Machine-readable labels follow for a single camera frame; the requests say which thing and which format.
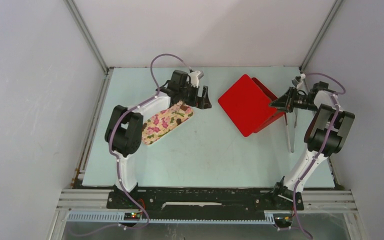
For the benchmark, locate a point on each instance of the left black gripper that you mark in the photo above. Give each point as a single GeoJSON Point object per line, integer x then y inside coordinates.
{"type": "Point", "coordinates": [202, 102]}

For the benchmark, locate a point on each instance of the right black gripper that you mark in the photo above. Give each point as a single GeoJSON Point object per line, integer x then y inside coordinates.
{"type": "Point", "coordinates": [286, 102]}

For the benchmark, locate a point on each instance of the red chocolate box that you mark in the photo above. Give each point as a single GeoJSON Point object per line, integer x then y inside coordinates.
{"type": "Point", "coordinates": [266, 115]}

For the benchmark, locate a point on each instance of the red box lid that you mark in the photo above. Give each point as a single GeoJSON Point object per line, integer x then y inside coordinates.
{"type": "Point", "coordinates": [240, 103]}

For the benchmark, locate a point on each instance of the white handled metal tongs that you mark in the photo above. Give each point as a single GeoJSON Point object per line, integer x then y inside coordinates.
{"type": "Point", "coordinates": [291, 122]}

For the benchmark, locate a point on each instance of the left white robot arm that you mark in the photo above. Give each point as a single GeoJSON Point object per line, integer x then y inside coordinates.
{"type": "Point", "coordinates": [124, 130]}

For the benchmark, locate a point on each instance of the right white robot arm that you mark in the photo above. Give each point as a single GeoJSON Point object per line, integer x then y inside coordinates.
{"type": "Point", "coordinates": [325, 135]}

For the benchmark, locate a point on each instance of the milk chocolate rectangular piece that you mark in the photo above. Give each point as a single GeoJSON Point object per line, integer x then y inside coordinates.
{"type": "Point", "coordinates": [184, 108]}

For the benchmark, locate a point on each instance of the dark round chocolate piece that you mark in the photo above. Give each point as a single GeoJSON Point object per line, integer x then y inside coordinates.
{"type": "Point", "coordinates": [178, 121]}

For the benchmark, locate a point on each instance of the floral pattern tray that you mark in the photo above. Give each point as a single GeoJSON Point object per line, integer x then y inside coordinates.
{"type": "Point", "coordinates": [164, 122]}

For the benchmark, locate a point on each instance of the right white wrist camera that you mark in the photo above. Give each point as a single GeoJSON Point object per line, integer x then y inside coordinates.
{"type": "Point", "coordinates": [298, 82]}

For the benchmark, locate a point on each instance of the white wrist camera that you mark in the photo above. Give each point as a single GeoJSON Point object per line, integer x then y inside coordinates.
{"type": "Point", "coordinates": [195, 77]}
{"type": "Point", "coordinates": [298, 82]}

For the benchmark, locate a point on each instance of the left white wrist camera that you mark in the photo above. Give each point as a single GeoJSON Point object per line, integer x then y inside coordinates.
{"type": "Point", "coordinates": [195, 77]}

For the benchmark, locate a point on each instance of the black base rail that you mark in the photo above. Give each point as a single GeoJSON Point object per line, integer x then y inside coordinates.
{"type": "Point", "coordinates": [204, 203]}

